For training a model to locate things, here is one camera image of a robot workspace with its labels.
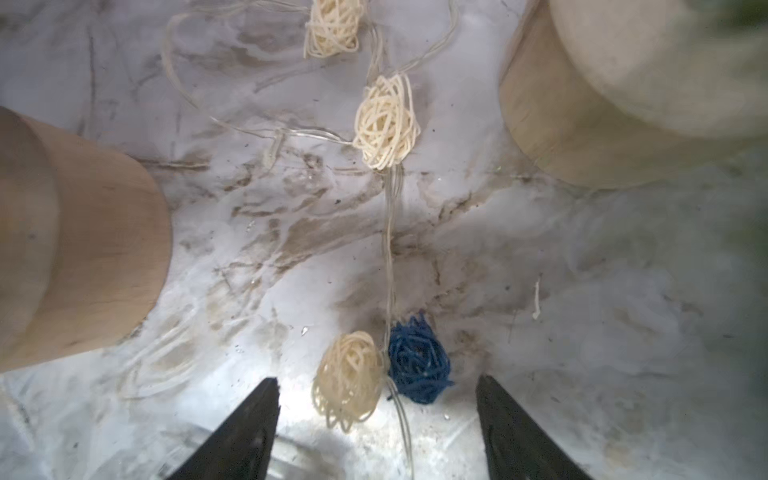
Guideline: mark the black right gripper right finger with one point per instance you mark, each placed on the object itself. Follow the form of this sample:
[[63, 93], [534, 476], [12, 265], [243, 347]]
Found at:
[[516, 446]]

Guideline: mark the green christmas tree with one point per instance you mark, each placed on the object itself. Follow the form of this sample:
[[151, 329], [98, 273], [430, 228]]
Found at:
[[85, 243], [614, 94]]

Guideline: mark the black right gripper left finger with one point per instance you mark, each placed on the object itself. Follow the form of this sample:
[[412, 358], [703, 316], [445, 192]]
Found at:
[[240, 448]]

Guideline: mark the green right christmas tree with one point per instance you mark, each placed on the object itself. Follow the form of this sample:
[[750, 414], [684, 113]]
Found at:
[[614, 94]]

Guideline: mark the green left christmas tree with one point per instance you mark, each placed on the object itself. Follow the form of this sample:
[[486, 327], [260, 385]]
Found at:
[[85, 243]]

